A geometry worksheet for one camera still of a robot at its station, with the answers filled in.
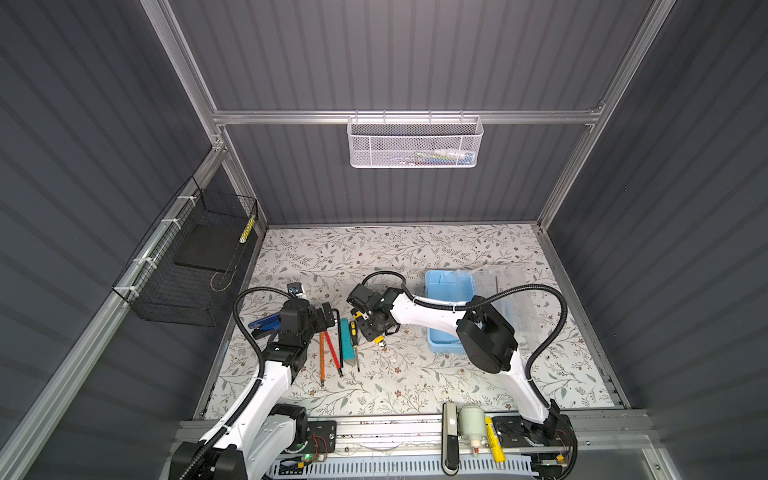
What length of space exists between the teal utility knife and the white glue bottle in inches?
13.5

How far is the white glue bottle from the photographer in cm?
69

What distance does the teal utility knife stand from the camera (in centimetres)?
88
